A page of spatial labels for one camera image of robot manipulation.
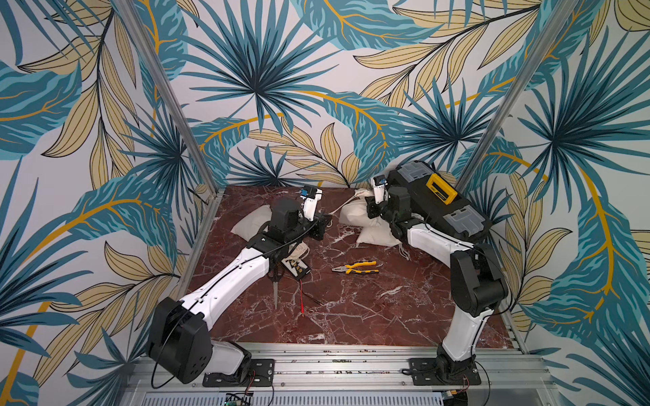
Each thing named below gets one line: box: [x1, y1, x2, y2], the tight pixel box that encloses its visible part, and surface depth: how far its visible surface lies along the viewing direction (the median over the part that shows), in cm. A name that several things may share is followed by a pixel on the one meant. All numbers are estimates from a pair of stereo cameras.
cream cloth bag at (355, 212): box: [339, 188, 381, 228], surface depth 96 cm
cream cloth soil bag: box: [356, 222, 402, 247], surface depth 100 cm
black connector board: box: [280, 255, 312, 280], surface depth 95 cm
